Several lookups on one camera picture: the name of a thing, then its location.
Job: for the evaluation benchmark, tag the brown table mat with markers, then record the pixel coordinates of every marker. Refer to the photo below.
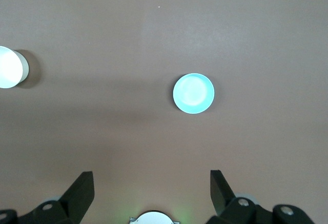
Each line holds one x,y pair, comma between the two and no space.
102,29

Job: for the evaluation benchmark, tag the white bowl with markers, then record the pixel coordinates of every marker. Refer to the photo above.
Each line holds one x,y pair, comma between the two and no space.
10,67

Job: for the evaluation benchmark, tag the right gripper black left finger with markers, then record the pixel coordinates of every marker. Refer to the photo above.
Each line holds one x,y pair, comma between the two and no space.
74,198

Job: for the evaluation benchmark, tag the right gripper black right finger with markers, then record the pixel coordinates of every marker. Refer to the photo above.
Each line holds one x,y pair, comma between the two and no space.
225,203

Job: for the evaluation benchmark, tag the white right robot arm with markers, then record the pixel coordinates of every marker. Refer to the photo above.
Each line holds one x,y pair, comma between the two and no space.
153,219

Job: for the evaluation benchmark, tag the light blue bowl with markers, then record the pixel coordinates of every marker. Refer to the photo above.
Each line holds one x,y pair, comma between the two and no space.
193,93

